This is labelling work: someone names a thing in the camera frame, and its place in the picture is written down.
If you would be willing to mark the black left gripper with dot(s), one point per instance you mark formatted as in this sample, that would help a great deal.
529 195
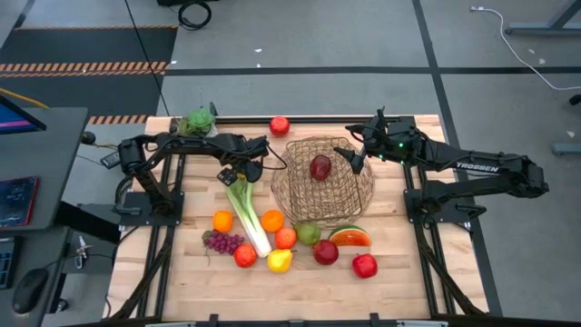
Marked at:
249 154

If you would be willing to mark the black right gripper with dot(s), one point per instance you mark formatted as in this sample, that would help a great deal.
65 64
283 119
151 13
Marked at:
390 141

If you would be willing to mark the dark maroon plum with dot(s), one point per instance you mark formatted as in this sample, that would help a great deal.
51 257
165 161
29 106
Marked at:
320 168

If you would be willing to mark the orange fruit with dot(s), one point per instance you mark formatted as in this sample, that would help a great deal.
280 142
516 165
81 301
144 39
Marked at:
272 220
223 221

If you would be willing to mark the red orange tomato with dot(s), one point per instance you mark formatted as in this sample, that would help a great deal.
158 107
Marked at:
245 255

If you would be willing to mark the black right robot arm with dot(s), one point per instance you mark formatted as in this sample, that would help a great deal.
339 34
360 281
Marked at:
522 175

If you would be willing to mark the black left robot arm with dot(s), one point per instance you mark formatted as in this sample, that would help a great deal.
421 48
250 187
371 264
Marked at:
181 143

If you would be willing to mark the green plant in white pot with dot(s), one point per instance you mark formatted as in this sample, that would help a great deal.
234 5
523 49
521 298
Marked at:
199 120

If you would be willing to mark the watermelon slice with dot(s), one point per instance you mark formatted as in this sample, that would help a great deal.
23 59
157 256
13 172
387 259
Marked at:
349 237

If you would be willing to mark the orange red peach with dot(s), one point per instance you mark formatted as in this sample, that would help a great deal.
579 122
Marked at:
286 238

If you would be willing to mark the purple grape bunch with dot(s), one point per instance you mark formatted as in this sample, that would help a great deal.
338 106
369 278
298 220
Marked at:
222 243

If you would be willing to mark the green pear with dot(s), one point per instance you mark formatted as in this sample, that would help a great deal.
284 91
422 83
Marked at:
308 233

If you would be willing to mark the dark red apple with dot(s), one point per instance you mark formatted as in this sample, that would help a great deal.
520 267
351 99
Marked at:
325 252

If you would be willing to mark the yellow lemon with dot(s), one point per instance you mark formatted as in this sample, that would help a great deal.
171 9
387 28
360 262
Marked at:
279 261

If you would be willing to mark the black power adapter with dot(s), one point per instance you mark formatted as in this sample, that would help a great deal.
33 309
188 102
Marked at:
109 160

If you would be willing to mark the black round knob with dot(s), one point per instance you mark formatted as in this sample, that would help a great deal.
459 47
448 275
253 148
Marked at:
88 137

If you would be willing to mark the black box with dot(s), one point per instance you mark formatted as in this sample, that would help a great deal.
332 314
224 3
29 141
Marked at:
91 227

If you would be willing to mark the black hazard-striped floor mat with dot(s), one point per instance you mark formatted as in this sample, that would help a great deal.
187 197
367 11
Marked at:
91 45

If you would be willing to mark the silver carabiner clip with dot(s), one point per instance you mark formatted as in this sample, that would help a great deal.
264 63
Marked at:
81 250

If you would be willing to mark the black desk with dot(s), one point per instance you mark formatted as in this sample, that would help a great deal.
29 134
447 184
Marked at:
45 145

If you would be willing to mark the grey desk foot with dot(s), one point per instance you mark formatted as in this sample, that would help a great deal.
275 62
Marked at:
567 149

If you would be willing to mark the grey desk leg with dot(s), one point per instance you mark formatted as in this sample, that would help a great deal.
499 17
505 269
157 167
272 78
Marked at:
540 31

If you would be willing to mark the black caster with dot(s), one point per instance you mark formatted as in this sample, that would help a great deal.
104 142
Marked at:
575 99

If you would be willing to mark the dark tablet with red edge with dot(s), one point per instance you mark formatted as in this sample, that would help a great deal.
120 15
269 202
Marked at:
18 200

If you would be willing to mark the computer monitor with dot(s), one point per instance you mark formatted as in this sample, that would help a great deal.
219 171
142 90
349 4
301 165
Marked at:
13 122

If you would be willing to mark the black computer mouse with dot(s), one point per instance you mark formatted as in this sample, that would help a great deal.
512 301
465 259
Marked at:
29 288

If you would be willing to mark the black keyboard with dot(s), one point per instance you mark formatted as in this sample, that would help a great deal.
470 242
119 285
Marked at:
5 265

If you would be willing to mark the black aluminium table frame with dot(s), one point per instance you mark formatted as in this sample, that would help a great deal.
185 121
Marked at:
318 120

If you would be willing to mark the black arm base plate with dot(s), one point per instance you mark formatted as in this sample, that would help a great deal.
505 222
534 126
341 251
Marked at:
136 204
413 213

